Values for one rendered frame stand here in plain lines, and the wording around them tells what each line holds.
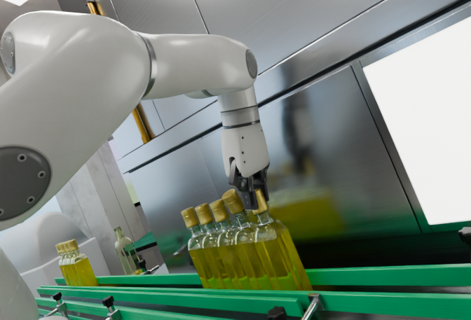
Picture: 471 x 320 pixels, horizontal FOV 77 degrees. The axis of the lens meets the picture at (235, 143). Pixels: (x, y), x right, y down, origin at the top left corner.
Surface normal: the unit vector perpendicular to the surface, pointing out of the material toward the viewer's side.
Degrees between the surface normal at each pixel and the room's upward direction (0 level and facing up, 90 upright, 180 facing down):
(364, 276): 90
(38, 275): 90
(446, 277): 90
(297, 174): 90
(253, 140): 106
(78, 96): 118
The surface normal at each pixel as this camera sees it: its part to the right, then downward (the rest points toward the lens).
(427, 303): -0.60, 0.24
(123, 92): 0.87, 0.27
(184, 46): 0.24, -0.26
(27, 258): -0.32, -0.08
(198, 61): 0.41, 0.10
